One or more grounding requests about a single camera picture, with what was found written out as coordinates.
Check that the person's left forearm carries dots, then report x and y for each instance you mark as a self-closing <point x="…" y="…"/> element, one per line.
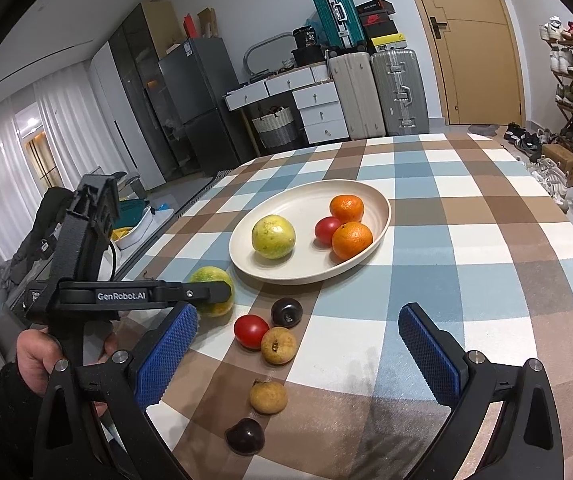
<point x="1" y="420"/>

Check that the small brown round fruit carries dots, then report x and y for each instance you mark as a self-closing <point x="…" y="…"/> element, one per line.
<point x="268" y="396"/>
<point x="279" y="345"/>

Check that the black storage box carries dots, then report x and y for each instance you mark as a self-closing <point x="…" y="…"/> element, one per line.
<point x="309" y="57"/>

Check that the yellow-green guava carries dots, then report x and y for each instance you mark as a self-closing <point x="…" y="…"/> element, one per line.
<point x="273" y="236"/>

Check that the teal suitcase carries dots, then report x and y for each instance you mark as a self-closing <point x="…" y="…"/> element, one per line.
<point x="336" y="15"/>

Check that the white plastic basin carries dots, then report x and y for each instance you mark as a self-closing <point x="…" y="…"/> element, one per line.
<point x="139" y="235"/>

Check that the dark purple plum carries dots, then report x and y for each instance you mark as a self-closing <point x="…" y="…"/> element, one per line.
<point x="245" y="436"/>
<point x="286" y="312"/>

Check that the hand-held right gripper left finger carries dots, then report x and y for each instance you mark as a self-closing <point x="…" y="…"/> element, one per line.
<point x="166" y="355"/>

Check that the brown cardboard box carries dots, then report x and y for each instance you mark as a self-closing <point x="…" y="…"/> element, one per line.
<point x="207" y="22"/>

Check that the scattered pile of shoes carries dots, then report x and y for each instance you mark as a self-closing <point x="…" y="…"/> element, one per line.
<point x="549" y="172"/>

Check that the wooden door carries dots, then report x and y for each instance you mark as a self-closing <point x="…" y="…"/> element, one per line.
<point x="476" y="60"/>

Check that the woven laundry basket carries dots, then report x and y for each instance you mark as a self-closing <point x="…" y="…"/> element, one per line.
<point x="275" y="132"/>

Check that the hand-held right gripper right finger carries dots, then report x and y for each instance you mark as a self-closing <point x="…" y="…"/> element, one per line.
<point x="431" y="360"/>

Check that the dark glass cabinet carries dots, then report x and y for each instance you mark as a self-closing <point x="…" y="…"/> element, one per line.
<point x="139" y="85"/>

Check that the rows of stored sneakers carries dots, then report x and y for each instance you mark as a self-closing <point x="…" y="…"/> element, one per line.
<point x="566" y="62"/>

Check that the red and black shoe box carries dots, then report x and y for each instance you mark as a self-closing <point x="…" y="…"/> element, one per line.
<point x="376" y="23"/>

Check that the grey door mat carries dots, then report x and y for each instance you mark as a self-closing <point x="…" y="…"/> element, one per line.
<point x="481" y="129"/>

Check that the cream round plate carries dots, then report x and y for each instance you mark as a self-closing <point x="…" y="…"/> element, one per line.
<point x="296" y="205"/>

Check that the mottled green citrus fruit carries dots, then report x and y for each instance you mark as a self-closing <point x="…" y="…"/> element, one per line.
<point x="209" y="274"/>

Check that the small cardboard carton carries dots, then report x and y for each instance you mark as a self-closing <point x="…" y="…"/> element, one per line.
<point x="561" y="162"/>

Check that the black jacket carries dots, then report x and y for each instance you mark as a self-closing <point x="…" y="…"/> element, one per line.
<point x="41" y="230"/>

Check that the silver suitcase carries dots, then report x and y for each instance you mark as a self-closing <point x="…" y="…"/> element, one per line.
<point x="399" y="92"/>

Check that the white curtains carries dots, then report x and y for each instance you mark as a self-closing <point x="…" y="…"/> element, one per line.
<point x="1" y="160"/>

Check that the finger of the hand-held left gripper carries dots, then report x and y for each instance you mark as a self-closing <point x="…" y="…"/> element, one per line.
<point x="196" y="293"/>

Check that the oval mirror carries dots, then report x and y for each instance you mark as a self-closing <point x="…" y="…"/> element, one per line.
<point x="266" y="57"/>

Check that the yellow and black shoe box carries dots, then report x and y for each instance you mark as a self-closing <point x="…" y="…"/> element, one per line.
<point x="386" y="41"/>

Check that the grey side cabinet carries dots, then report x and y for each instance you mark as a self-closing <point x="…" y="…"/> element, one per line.
<point x="159" y="222"/>

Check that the black bag white label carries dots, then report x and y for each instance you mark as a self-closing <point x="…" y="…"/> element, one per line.
<point x="305" y="39"/>

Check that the white drawer desk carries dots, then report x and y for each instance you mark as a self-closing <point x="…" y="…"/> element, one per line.
<point x="321" y="115"/>

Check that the teal food containers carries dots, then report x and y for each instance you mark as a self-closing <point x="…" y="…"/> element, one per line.
<point x="134" y="212"/>

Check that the orange tangerine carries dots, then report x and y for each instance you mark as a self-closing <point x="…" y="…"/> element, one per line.
<point x="351" y="241"/>
<point x="346" y="208"/>

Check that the red tomato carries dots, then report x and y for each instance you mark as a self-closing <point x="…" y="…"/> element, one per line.
<point x="250" y="331"/>
<point x="326" y="230"/>

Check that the beige suitcase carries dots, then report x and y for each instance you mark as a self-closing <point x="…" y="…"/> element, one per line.
<point x="356" y="95"/>

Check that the person's left hand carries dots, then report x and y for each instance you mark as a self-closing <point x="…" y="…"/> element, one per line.
<point x="36" y="355"/>

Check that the grey refrigerator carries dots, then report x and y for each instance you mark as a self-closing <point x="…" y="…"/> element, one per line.
<point x="201" y="110"/>

